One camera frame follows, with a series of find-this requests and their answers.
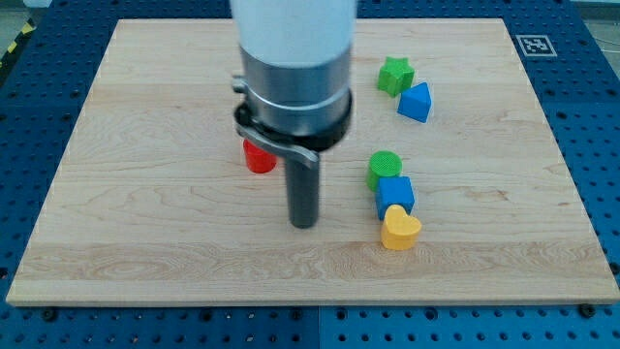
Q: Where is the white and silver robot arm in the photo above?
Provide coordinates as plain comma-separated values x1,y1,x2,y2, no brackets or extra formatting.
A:
231,0,357,137

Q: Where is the blue cube block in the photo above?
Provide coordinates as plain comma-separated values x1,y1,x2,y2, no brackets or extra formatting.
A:
375,176,416,221

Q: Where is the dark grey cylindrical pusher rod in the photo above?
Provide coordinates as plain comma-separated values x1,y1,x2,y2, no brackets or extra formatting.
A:
285,159,320,229

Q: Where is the black clamp with metal lever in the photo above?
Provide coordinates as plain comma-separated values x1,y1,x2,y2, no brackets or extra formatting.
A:
232,76,353,170

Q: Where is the red cylinder block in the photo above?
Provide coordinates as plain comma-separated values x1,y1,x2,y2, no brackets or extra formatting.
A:
242,140,277,174

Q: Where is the green cylinder block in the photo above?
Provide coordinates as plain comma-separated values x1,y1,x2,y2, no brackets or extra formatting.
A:
365,150,402,192

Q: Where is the yellow heart block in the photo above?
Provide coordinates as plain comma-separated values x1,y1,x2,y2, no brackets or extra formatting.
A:
381,205,422,251

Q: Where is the blue triangular prism block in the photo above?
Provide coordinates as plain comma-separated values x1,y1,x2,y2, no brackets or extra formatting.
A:
397,82,432,123

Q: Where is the green star block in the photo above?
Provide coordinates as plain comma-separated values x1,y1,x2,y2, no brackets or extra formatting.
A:
377,56,415,98

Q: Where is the light wooden board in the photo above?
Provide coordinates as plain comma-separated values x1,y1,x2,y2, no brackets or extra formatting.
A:
7,18,619,306

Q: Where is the white fiducial marker tag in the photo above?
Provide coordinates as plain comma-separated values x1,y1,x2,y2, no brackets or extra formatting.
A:
515,34,557,57

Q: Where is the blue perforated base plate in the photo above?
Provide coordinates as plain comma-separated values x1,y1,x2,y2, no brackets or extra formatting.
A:
1,0,619,348

